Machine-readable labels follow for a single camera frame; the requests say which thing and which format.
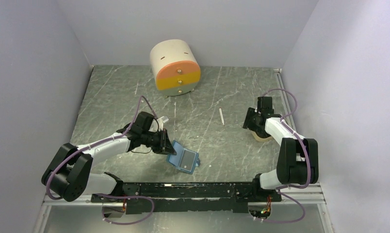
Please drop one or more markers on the beige card tray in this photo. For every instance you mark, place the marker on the beige card tray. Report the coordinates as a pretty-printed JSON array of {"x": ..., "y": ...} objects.
[{"x": 261, "y": 135}]

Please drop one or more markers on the blue leather card holder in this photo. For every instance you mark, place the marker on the blue leather card holder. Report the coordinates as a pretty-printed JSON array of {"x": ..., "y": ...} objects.
[{"x": 174, "y": 160}]

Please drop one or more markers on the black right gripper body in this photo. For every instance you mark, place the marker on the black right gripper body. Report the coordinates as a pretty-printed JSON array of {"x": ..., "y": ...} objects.
[{"x": 250, "y": 120}]

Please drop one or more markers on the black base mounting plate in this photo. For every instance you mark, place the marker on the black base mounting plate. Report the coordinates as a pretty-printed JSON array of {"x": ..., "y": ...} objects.
[{"x": 182, "y": 197}]

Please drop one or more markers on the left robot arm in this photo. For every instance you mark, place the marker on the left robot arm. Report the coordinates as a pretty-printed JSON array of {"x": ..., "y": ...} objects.
[{"x": 69, "y": 176}]

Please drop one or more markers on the credit card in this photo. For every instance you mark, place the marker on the credit card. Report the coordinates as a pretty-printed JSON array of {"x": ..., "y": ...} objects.
[{"x": 187, "y": 160}]

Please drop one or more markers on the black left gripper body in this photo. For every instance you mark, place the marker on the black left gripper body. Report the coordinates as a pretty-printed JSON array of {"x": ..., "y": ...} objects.
[{"x": 154, "y": 139}]

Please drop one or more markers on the right side aluminium rail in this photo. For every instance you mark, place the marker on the right side aluminium rail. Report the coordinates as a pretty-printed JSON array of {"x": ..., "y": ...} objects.
[{"x": 289, "y": 116}]

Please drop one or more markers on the round cream drawer cabinet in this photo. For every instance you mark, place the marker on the round cream drawer cabinet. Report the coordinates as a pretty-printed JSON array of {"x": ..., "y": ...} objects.
[{"x": 175, "y": 69}]

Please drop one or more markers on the white pen red cap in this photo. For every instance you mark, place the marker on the white pen red cap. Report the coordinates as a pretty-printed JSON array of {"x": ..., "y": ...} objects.
[{"x": 221, "y": 115}]

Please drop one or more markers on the aluminium frame rail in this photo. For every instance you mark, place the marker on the aluminium frame rail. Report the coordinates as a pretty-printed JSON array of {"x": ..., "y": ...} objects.
[{"x": 299, "y": 211}]

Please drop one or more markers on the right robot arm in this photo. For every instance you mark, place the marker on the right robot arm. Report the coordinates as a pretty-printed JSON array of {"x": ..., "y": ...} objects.
[{"x": 297, "y": 163}]

